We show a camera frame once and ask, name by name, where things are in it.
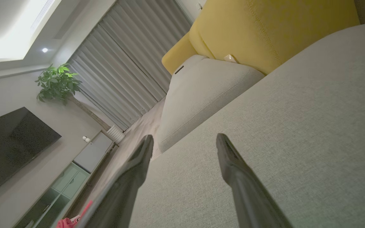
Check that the black remote control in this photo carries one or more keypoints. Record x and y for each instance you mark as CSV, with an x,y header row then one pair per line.
x,y
179,69

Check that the long grey sofa seat cushion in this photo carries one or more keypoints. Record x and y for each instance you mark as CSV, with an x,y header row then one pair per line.
x,y
201,95

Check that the grey sideboard cabinet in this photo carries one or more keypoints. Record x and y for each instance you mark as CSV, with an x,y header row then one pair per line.
x,y
93,152

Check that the small beige tag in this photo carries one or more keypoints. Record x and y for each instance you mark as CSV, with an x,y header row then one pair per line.
x,y
229,58

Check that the red jersey with white trim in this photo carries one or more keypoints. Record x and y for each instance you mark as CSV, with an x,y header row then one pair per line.
x,y
63,223

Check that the white ceiling air vent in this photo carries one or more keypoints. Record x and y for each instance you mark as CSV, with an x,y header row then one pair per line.
x,y
43,14

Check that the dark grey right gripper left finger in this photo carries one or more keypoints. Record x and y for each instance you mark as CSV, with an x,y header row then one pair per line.
x,y
122,196

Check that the green potted tree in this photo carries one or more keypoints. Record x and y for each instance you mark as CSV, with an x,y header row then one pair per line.
x,y
57,82

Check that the black flat screen television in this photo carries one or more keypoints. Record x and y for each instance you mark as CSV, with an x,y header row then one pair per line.
x,y
11,148

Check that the grey and yellow sofa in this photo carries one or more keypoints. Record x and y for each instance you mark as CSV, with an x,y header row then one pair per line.
x,y
296,142

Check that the short grey sofa seat cushion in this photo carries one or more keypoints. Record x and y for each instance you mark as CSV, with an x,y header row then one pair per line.
x,y
195,58

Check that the wall socket with plug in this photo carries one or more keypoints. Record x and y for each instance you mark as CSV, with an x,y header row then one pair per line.
x,y
199,5

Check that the pale green low cabinet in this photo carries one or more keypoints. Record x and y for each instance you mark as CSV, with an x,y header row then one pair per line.
x,y
59,190

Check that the white ribbed plant pot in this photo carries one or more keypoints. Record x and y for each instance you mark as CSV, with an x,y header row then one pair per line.
x,y
116,134

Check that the grey pleated curtain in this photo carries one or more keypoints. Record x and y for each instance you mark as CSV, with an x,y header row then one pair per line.
x,y
122,63

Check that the small white figurine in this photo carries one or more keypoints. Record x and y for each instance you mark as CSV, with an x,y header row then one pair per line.
x,y
86,138

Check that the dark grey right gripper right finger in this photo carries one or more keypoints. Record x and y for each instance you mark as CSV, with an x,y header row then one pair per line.
x,y
249,196

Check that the small yellow sofa backrest cushion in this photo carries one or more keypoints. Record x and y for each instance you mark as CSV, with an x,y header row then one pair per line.
x,y
177,55

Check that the large yellow sofa backrest cushion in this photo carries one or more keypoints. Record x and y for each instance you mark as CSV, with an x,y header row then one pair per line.
x,y
265,28

